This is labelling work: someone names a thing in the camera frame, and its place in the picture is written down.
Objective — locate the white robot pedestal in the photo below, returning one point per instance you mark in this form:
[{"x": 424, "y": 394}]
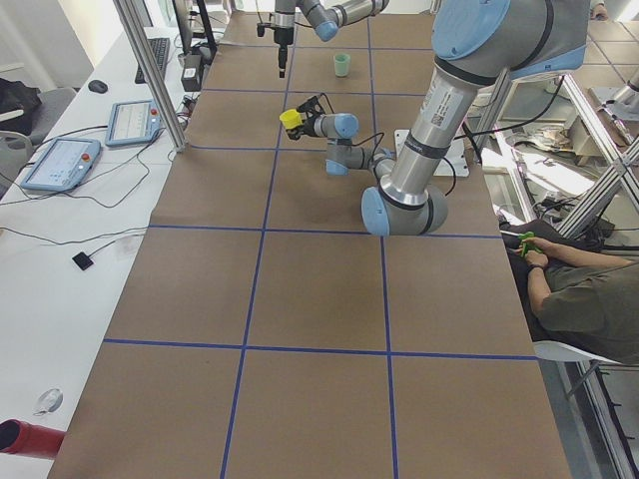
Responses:
[{"x": 454, "y": 163}]

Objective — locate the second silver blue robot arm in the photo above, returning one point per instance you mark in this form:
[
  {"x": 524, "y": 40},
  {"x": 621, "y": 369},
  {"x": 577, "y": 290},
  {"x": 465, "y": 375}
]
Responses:
[{"x": 325, "y": 21}]

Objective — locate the green plastic cup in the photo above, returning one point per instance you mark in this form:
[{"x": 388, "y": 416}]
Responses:
[{"x": 341, "y": 64}]

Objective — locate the black power brick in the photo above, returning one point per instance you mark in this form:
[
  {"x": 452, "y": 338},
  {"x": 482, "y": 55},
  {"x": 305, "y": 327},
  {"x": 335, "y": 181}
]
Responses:
[{"x": 192, "y": 73}]

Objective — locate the clear tape roll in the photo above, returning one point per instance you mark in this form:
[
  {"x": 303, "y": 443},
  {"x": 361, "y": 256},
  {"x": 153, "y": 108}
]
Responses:
[{"x": 48, "y": 402}]

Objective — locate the green hand controller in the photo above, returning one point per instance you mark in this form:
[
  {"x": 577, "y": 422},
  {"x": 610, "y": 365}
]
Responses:
[{"x": 525, "y": 245}]

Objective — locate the near blue teach pendant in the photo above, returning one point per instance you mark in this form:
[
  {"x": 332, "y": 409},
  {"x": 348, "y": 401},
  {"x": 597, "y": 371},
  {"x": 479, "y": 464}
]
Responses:
[{"x": 63, "y": 166}]

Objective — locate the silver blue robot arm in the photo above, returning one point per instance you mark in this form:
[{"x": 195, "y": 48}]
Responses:
[{"x": 473, "y": 42}]

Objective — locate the aluminium frame post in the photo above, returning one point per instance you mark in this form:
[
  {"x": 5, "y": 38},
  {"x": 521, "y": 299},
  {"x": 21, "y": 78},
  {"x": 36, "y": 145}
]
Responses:
[{"x": 136, "y": 34}]

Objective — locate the black computer mouse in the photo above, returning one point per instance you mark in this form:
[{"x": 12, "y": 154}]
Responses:
[{"x": 98, "y": 86}]

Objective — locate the brown paper table mat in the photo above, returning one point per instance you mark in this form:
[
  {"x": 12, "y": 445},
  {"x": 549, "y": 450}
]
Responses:
[{"x": 263, "y": 333}]

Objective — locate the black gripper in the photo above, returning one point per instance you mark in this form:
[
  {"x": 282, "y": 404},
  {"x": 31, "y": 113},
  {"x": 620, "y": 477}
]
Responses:
[{"x": 311, "y": 125}]

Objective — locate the person's forearm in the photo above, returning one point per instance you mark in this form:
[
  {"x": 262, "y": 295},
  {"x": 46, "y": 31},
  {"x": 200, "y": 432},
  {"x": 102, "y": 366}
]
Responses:
[{"x": 544, "y": 312}]

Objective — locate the blue teach pendant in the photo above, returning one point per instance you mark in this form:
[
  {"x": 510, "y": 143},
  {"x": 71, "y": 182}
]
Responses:
[
  {"x": 63, "y": 166},
  {"x": 133, "y": 123}
]

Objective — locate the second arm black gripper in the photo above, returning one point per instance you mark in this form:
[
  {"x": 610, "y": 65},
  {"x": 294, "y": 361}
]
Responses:
[{"x": 283, "y": 39}]

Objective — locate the far blue teach pendant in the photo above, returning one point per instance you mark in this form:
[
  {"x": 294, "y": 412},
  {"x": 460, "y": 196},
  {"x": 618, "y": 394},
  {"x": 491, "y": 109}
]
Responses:
[{"x": 133, "y": 123}]

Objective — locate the small black square sensor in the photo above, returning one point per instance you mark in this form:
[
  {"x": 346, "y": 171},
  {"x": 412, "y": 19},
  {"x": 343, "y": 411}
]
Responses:
[{"x": 82, "y": 260}]

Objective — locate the red cylinder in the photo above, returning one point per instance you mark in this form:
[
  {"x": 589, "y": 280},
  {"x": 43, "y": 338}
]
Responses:
[{"x": 28, "y": 440}]

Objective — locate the black keyboard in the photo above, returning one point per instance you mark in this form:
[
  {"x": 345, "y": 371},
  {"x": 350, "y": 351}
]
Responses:
[{"x": 160, "y": 48}]

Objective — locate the yellow plastic cup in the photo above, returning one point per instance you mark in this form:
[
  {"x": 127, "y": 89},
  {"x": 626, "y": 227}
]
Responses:
[{"x": 291, "y": 119}]

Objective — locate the person's hand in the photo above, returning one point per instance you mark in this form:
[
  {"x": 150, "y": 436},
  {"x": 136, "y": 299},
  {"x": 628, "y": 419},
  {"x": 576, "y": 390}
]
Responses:
[{"x": 537, "y": 259}]

